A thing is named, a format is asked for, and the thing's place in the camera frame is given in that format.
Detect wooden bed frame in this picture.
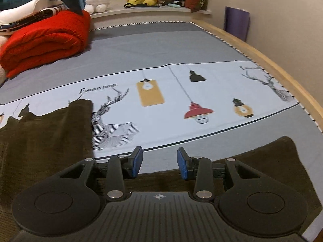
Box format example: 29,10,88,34
190,20,323,131

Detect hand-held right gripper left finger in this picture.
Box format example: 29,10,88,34
52,146,144,202

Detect dark olive pants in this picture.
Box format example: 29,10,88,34
0,99,322,242

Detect white pillow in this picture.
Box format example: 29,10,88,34
0,0,66,26

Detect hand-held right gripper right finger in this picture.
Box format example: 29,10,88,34
177,148,268,202

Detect white plush toy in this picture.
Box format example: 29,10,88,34
84,0,112,13

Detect red folded blanket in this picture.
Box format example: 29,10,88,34
0,10,92,79

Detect window sill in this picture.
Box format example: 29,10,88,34
89,3,213,19

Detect grey printed bed sheet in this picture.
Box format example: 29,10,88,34
0,20,323,175

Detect navy patterned cloth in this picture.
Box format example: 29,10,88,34
0,4,69,35

